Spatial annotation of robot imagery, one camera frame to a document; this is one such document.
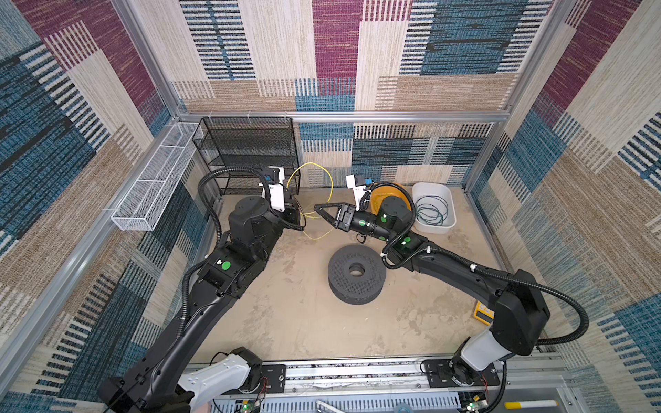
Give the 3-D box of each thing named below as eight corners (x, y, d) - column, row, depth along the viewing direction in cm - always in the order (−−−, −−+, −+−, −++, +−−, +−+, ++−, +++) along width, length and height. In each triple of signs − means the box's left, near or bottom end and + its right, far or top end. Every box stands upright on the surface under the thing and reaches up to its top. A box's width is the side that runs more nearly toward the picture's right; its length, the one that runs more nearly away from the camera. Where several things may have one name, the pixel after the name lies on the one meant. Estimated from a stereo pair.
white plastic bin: (414, 232, 106) (417, 224, 102) (411, 189, 121) (413, 181, 118) (455, 235, 105) (459, 228, 101) (446, 192, 120) (449, 184, 116)
